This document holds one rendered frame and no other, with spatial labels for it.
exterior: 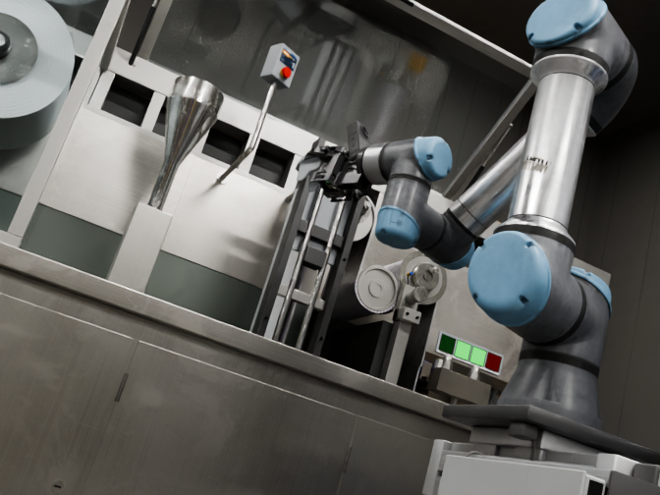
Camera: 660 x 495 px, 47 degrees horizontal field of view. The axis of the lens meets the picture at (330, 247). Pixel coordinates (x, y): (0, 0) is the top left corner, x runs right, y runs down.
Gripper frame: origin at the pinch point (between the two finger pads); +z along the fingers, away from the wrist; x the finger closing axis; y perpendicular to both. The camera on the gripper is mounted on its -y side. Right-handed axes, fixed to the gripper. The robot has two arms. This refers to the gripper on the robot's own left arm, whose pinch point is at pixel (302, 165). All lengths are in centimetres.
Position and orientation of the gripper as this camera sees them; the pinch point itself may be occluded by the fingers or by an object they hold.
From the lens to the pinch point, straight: 155.2
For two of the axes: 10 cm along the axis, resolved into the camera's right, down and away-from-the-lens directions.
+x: 6.0, 5.3, 6.0
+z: -7.2, 0.2, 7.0
